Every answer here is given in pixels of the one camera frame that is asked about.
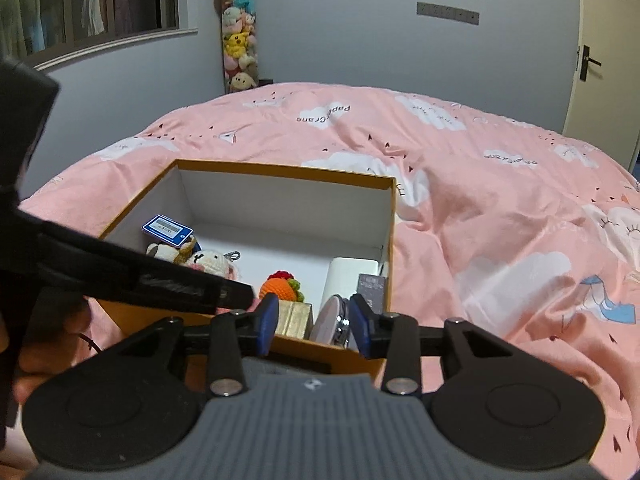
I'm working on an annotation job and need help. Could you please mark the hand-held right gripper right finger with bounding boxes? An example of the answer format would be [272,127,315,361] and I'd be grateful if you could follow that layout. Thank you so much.
[348,292,516,396]

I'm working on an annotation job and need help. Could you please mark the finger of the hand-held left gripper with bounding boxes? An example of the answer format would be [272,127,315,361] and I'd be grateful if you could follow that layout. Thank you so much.
[17,210,253,316]

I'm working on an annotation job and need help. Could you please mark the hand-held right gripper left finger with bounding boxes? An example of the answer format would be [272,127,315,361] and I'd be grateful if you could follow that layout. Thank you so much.
[117,292,280,397]

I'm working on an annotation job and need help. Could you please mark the plush doll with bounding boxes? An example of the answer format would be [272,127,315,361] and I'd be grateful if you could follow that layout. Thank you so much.
[146,235,201,266]

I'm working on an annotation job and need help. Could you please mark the gold gift box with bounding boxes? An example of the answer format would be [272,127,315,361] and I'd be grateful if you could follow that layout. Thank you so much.
[272,300,315,340]

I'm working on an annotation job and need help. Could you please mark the crochet orange fruit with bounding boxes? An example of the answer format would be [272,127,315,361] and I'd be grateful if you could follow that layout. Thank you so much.
[259,270,305,303]

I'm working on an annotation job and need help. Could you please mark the round silver-rimmed case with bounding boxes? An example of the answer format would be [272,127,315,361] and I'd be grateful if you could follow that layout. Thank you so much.
[309,294,357,350]

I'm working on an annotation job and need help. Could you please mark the mauve dotted small box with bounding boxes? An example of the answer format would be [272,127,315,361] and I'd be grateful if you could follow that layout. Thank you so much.
[357,273,388,316]

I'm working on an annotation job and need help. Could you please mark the blue hang tag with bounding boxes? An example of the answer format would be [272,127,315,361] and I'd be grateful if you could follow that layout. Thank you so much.
[142,215,194,247]

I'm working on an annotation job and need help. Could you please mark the white plastic bottle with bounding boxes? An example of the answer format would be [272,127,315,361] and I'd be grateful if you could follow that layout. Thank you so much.
[320,256,382,311]

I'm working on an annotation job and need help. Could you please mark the white crochet bunny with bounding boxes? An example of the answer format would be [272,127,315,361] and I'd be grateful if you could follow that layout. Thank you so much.
[185,250,243,281]

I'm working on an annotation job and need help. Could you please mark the orange cardboard box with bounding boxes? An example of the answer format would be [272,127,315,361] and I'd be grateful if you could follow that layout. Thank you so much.
[95,159,398,391]

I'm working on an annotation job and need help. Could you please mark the person's left hand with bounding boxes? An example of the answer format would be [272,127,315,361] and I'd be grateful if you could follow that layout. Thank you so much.
[12,297,96,406]

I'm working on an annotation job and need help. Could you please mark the window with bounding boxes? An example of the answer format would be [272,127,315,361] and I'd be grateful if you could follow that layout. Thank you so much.
[0,0,198,71]

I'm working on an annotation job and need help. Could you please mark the pink printed blanket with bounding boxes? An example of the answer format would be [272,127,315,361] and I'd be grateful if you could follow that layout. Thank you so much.
[15,81,640,480]

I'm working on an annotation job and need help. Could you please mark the hanging column of plush toys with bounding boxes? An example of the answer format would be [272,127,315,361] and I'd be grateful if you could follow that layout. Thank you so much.
[214,0,260,95]

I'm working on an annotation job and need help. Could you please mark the cream door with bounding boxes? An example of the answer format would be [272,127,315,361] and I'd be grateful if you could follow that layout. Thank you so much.
[562,0,640,171]

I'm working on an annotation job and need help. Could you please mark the wall socket strip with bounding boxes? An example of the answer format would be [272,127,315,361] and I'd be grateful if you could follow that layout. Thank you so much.
[416,1,480,27]

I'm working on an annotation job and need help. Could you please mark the black door handle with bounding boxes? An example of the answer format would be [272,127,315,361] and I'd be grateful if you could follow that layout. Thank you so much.
[577,45,603,83]

